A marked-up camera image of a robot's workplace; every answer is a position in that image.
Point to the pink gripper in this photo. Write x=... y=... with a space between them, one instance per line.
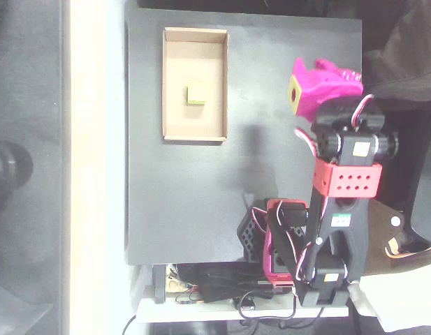
x=314 y=92

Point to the green cube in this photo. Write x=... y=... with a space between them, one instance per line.
x=196 y=92

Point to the black perforated arm base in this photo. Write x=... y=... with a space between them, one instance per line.
x=249 y=237

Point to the dark brown jacket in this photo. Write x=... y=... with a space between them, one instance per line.
x=403 y=63

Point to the open cardboard box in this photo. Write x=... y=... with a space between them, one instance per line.
x=201 y=56

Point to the black chair part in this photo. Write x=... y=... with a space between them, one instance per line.
x=426 y=202

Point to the black usb plug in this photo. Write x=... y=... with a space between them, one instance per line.
x=246 y=303

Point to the white cloth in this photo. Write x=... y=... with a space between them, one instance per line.
x=400 y=300

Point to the black table clamp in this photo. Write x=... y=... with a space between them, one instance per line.
x=159 y=284

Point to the white shelf board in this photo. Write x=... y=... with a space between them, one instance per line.
x=187 y=312

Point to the yellow square gripper mount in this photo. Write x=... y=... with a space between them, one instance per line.
x=293 y=93

